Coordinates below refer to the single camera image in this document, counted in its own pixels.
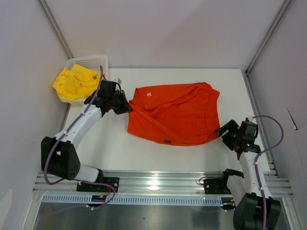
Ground left aluminium frame post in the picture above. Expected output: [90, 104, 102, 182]
[37, 0, 73, 59]

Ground slotted cable duct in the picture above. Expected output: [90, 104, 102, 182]
[42, 194, 235, 207]

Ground aluminium mounting rail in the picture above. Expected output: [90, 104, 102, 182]
[32, 170, 294, 198]

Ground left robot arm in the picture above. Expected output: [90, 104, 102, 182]
[41, 80, 132, 192]

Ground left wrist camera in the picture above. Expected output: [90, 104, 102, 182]
[114, 78, 122, 92]

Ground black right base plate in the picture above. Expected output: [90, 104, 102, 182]
[198, 177, 231, 195]

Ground aluminium frame post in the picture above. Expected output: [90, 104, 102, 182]
[37, 0, 73, 59]
[245, 0, 294, 76]

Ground orange shorts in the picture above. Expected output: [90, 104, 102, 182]
[127, 82, 220, 146]

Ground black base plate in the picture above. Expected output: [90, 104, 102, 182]
[198, 177, 231, 195]
[76, 176, 120, 193]

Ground right aluminium frame post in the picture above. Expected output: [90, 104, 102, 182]
[245, 0, 294, 76]

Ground white plastic basket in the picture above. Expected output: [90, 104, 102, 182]
[60, 55, 108, 105]

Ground yellow shorts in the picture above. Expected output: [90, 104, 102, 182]
[52, 64, 101, 101]

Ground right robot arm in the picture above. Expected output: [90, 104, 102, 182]
[215, 119, 282, 230]

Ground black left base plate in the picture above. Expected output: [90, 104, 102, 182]
[76, 176, 120, 193]

